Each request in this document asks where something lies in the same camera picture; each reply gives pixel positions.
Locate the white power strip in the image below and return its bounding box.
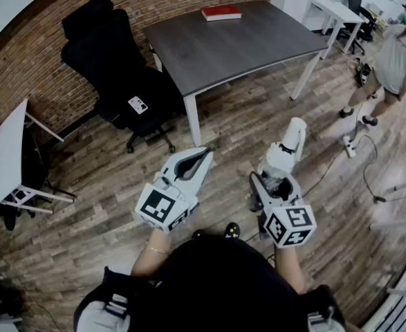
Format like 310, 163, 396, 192
342, 135, 358, 158

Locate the dark grey table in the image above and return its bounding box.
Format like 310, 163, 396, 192
142, 0, 330, 148

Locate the white printed card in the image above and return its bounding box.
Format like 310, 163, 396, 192
127, 95, 149, 115

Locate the grey backpack shoulder strap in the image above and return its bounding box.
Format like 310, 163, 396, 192
305, 305, 335, 332
79, 293, 131, 332

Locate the person's left forearm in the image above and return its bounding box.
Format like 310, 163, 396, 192
129, 226, 174, 278

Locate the white table frame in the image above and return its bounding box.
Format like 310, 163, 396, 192
369, 175, 406, 233

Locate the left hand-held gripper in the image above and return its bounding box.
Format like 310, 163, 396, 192
135, 146, 214, 234

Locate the black round device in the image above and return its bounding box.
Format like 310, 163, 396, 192
354, 57, 373, 88

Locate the black floor cable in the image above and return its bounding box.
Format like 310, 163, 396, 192
361, 134, 392, 204

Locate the person's right forearm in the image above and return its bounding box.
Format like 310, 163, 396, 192
273, 243, 307, 294

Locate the thin gold bracelet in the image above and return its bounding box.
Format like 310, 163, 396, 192
145, 242, 171, 255

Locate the person's black top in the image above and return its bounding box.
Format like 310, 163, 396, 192
73, 235, 345, 332

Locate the red book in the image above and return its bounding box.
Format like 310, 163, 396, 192
201, 5, 242, 23

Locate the white desk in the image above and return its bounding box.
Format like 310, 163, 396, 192
302, 0, 365, 54

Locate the white folding table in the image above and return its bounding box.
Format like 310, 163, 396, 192
0, 98, 77, 216

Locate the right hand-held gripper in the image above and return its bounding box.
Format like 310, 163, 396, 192
250, 172, 317, 248

